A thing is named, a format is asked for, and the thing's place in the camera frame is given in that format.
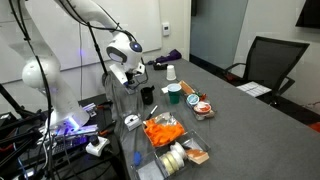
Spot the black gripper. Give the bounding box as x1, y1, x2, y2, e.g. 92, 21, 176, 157
125, 68, 140, 87

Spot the small clear plastic tray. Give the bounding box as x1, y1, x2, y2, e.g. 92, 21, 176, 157
125, 84, 140, 95

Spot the black cup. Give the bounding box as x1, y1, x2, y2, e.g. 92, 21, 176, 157
139, 85, 156, 106

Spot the black marker with white tip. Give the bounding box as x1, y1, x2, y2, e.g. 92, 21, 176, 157
145, 104, 159, 121

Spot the white paper cup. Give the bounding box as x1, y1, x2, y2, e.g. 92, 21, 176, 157
165, 64, 178, 82

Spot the green cup with blue rim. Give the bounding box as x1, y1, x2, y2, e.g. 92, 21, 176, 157
166, 82, 183, 105

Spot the long clear plastic tray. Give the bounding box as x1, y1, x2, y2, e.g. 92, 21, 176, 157
178, 79, 218, 122

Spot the black tape dispenser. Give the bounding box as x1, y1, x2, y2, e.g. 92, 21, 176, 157
152, 62, 169, 71

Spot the round clear lidded container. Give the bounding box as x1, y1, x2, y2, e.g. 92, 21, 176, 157
123, 113, 143, 132

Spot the black tripod pole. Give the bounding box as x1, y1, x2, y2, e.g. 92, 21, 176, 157
85, 20, 110, 77

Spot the purple folded umbrella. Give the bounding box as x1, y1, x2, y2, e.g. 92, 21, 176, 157
146, 48, 183, 65

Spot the brown block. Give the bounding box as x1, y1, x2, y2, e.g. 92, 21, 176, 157
179, 80, 196, 96

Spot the orange snack bag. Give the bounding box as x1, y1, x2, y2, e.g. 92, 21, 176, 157
142, 111, 187, 149

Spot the tub with blue lid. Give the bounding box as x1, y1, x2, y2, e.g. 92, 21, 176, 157
185, 93, 201, 108

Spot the white emergency stop box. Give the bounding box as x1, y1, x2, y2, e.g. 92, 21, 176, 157
85, 135, 111, 158

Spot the red and white bowl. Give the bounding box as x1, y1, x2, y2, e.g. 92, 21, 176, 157
193, 101, 213, 116

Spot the small blue object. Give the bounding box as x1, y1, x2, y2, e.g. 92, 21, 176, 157
133, 151, 143, 167

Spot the clear container with tape rolls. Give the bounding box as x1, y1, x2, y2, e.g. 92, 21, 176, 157
153, 129, 212, 176

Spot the yellowish tape roll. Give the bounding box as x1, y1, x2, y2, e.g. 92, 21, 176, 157
160, 154, 173, 176

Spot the clear plastic box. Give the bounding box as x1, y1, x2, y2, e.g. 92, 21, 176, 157
134, 151, 165, 180

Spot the brown and white packet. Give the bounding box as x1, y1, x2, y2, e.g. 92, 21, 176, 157
184, 148, 211, 166

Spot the white printed paper sheet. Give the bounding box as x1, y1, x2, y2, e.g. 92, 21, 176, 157
235, 80, 273, 98

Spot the grey tablecloth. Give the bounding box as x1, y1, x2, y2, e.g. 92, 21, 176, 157
102, 58, 320, 180

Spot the black mesh office chair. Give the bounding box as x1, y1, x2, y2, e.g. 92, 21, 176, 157
222, 35, 311, 108

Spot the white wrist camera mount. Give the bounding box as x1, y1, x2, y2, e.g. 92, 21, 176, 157
109, 63, 130, 85

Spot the white wall thermostat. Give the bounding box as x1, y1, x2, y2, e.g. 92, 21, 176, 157
161, 21, 171, 37

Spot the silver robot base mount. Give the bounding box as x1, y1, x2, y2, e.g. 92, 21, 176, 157
36, 102, 101, 141

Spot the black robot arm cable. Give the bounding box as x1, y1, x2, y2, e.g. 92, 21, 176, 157
8, 0, 149, 180

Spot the black metal stand frame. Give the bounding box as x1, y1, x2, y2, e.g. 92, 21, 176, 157
0, 83, 44, 180

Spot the black wall television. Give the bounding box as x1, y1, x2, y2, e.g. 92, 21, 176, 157
295, 0, 320, 29

